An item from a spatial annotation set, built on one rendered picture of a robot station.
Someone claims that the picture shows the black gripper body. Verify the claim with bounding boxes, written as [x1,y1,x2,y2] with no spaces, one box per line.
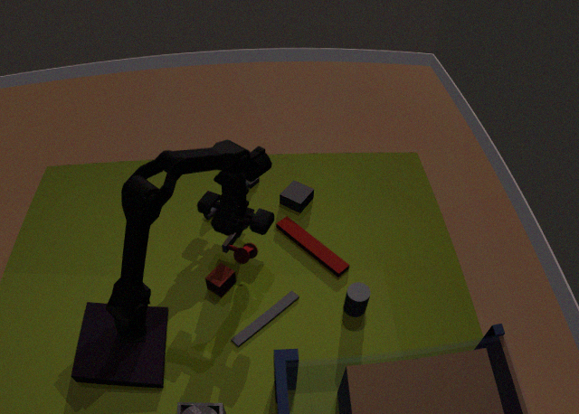
[197,188,274,235]

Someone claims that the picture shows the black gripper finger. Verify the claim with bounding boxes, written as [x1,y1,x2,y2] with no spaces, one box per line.
[237,222,250,237]

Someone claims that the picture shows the dark red flat bar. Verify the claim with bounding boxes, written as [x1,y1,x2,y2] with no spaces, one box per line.
[276,216,349,278]

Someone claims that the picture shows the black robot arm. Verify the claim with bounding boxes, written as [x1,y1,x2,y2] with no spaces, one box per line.
[106,139,271,343]

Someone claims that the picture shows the dark grey cylinder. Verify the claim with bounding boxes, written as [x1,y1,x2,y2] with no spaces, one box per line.
[343,282,371,317]

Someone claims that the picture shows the grey flat bar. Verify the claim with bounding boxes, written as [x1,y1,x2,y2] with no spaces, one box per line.
[231,290,299,347]

